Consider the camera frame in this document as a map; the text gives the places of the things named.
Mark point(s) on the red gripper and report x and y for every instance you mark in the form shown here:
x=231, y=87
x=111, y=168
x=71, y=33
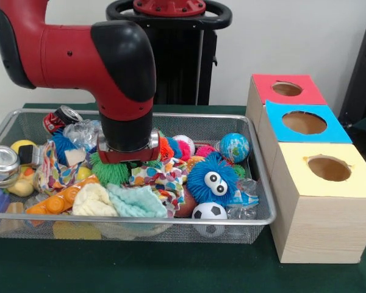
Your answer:
x=128, y=156

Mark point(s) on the large green spiky ball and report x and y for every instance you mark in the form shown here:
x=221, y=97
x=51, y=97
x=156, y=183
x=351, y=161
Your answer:
x=109, y=172

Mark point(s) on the colourful polka dot cloth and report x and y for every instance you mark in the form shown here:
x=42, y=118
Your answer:
x=58, y=177
x=164, y=180

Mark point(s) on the orange building block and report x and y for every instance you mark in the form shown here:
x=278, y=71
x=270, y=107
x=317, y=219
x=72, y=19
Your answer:
x=55, y=201

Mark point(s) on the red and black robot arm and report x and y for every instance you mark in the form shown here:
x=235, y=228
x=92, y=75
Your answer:
x=79, y=61

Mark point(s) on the wooden box with three holes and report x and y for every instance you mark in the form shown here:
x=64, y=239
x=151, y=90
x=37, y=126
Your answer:
x=323, y=232

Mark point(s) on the mint green cloth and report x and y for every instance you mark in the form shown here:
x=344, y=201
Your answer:
x=134, y=201

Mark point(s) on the cream yellow cloth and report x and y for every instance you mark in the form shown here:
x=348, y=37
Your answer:
x=91, y=201

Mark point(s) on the blue spiky ball with eyes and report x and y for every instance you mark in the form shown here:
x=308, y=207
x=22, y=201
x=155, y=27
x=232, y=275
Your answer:
x=201, y=180

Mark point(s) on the black and white soccer ball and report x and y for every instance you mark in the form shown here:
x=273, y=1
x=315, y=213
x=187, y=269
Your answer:
x=210, y=210

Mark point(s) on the blue globe ball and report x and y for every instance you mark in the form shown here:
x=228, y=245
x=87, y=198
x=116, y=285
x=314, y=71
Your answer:
x=235, y=148

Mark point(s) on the silver metal can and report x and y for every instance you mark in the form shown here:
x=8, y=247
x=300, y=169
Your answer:
x=1, y=163

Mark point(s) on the black upright panel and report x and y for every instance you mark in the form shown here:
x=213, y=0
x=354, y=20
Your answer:
x=361, y=76

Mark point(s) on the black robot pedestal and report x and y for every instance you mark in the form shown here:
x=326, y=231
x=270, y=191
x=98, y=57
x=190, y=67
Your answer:
x=183, y=67

